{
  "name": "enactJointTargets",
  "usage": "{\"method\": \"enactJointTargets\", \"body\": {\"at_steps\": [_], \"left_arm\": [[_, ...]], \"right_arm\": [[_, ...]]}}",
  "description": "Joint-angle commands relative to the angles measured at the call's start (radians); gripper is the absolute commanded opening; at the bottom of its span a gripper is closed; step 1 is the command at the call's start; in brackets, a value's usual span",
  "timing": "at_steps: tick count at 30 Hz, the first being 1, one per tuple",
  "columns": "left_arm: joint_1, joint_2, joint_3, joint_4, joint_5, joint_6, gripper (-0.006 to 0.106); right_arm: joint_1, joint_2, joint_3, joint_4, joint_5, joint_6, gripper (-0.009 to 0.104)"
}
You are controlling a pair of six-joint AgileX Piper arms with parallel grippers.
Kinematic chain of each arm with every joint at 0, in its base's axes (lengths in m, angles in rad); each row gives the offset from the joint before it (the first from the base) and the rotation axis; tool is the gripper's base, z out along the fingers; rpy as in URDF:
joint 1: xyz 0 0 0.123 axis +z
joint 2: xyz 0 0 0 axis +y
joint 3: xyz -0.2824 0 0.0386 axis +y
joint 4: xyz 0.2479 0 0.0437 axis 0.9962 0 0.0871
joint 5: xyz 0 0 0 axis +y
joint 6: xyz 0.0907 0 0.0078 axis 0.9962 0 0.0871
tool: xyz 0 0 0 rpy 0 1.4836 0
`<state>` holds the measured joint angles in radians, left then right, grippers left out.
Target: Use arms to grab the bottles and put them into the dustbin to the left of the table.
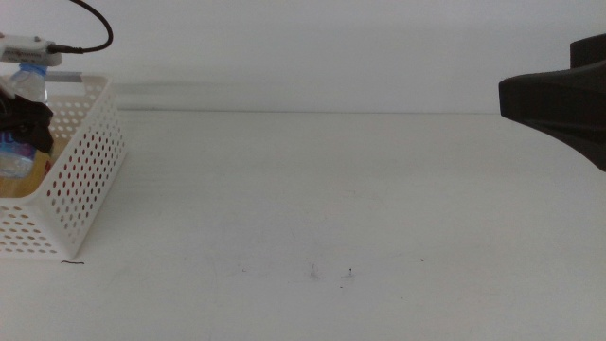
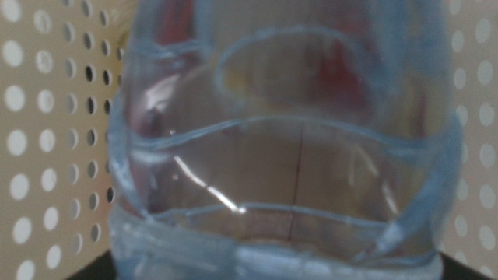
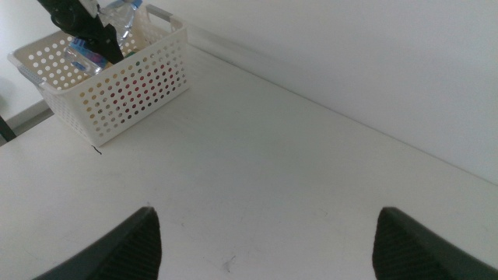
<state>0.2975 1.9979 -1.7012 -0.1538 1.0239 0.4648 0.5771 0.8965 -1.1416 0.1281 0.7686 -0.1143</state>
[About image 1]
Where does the clear water bottle blue cap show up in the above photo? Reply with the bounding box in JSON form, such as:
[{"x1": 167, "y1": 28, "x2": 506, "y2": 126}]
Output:
[{"x1": 0, "y1": 63, "x2": 51, "y2": 180}]

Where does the yellow juice bottle white cap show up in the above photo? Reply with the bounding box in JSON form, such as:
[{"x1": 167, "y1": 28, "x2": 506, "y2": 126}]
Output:
[{"x1": 0, "y1": 150, "x2": 54, "y2": 199}]

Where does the white perforated plastic basket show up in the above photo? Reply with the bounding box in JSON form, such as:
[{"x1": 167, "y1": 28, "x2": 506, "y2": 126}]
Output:
[{"x1": 0, "y1": 71, "x2": 128, "y2": 260}]

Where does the black left camera cable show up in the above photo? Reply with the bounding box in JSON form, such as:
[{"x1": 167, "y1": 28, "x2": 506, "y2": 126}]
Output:
[{"x1": 46, "y1": 0, "x2": 115, "y2": 55}]

